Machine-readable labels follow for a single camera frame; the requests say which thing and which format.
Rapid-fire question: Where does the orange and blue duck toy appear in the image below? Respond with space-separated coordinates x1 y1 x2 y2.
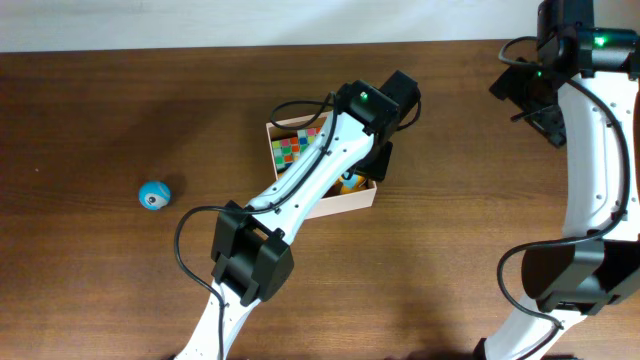
327 174 368 197

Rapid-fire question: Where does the beige cardboard box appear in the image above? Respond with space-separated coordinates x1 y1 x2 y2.
266 111 377 220

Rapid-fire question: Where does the rubiks cube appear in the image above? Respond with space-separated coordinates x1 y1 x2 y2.
297 128 321 152
271 137 300 173

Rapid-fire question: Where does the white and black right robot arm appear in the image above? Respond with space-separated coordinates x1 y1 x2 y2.
473 0 639 359

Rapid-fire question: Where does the blue ball toy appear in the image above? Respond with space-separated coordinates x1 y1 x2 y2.
138 181 171 211

